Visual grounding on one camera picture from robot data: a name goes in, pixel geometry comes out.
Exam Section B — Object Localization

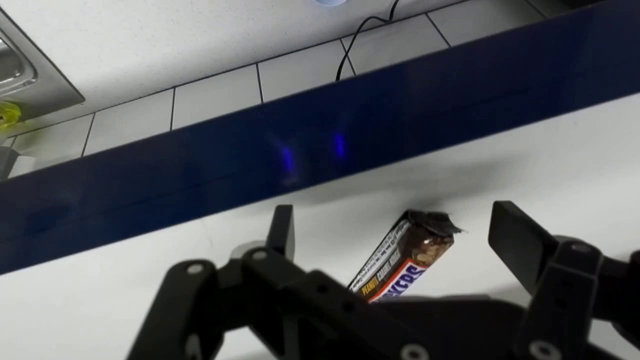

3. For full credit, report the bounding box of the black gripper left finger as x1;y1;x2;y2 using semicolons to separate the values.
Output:
126;202;428;360

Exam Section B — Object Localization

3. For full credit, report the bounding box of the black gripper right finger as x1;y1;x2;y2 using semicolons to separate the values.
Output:
487;198;640;360

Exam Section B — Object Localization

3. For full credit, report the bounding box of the Snickers chocolate bar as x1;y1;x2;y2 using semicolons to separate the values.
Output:
346;209;464;307

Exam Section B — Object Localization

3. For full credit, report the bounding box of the yellow dish soap bottle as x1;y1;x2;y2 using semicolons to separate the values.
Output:
0;98;27;135

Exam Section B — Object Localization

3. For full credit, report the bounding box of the stainless steel double sink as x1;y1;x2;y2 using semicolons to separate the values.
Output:
0;9;89;130

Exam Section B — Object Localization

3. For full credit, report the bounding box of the black coffee maker cord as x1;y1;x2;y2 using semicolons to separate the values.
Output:
335;0;403;85

